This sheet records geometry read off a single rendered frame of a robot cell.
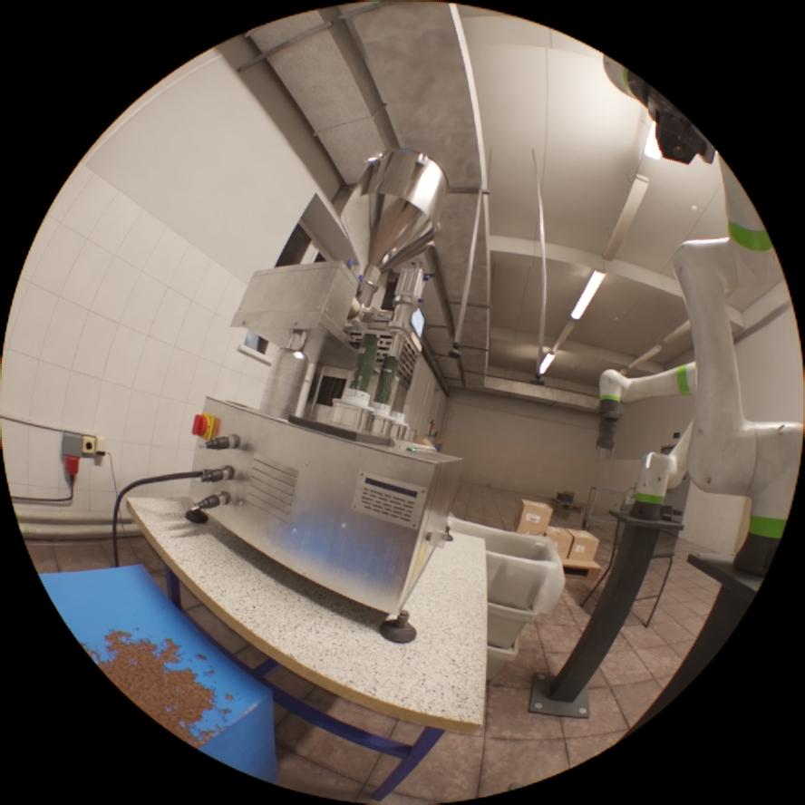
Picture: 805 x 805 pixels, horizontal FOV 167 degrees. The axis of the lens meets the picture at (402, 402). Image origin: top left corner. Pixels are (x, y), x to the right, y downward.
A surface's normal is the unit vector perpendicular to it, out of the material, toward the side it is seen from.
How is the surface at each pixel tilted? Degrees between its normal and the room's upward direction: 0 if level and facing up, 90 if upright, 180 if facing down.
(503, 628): 96
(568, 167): 180
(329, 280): 90
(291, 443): 90
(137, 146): 90
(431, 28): 175
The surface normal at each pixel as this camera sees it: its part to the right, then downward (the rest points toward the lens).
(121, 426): 0.94, 0.18
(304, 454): -0.27, -0.19
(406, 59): -0.18, 0.98
